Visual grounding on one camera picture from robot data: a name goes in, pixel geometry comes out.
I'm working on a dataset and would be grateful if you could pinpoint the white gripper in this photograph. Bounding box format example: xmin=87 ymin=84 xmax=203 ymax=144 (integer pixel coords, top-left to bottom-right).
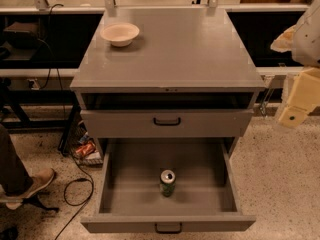
xmin=270 ymin=26 xmax=320 ymax=128

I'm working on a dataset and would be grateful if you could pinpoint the green soda can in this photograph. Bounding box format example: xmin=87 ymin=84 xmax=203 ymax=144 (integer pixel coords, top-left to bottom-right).
xmin=160 ymin=170 xmax=176 ymax=197

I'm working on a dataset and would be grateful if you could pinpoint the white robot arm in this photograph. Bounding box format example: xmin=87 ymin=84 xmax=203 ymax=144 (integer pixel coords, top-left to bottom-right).
xmin=270 ymin=0 xmax=320 ymax=128

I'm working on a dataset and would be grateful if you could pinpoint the grey top drawer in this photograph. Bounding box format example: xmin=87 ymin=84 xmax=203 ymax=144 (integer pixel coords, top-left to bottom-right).
xmin=81 ymin=109 xmax=253 ymax=138

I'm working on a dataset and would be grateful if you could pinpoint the grey drawer cabinet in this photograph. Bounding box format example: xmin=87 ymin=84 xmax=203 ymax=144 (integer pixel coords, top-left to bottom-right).
xmin=71 ymin=7 xmax=264 ymax=152

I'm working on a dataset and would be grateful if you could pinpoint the grey open middle drawer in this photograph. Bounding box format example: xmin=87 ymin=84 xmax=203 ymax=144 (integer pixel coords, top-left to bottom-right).
xmin=81 ymin=138 xmax=256 ymax=233

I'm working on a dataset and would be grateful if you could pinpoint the white bowl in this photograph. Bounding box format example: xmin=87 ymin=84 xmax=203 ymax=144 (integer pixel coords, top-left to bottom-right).
xmin=100 ymin=23 xmax=140 ymax=47

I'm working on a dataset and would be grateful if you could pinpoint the orange snack packet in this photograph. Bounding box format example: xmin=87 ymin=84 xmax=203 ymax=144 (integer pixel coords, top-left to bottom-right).
xmin=75 ymin=141 xmax=96 ymax=158

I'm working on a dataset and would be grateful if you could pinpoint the tan shoe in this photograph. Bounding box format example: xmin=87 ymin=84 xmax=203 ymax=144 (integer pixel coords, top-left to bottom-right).
xmin=6 ymin=168 xmax=55 ymax=210

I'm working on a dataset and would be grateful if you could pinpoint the dark trouser leg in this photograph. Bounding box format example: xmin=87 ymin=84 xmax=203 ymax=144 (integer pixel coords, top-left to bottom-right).
xmin=0 ymin=125 xmax=33 ymax=196

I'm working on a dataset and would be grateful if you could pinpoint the metal rail bracket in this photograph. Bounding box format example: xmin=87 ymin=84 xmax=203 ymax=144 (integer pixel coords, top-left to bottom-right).
xmin=259 ymin=87 xmax=274 ymax=117

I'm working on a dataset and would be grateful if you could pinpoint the black top drawer handle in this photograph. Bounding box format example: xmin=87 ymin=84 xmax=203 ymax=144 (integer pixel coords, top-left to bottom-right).
xmin=153 ymin=117 xmax=181 ymax=127

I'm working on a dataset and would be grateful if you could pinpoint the black drawer handle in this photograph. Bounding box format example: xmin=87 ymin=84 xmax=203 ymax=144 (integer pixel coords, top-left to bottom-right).
xmin=154 ymin=222 xmax=183 ymax=234
xmin=153 ymin=117 xmax=181 ymax=127

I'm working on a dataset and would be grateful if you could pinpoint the black middle drawer handle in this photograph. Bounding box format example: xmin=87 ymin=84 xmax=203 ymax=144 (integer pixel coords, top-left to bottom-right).
xmin=154 ymin=222 xmax=183 ymax=234

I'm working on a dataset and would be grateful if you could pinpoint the black wire basket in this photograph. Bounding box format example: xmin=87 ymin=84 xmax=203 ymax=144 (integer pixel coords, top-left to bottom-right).
xmin=66 ymin=120 xmax=103 ymax=166

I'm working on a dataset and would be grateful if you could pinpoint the black hanging cable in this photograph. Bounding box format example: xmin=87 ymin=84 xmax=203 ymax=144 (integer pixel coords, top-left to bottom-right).
xmin=37 ymin=3 xmax=68 ymax=118

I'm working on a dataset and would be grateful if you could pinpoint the white wall outlet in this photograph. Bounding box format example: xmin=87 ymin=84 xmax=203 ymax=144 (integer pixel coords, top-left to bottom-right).
xmin=28 ymin=79 xmax=40 ymax=90

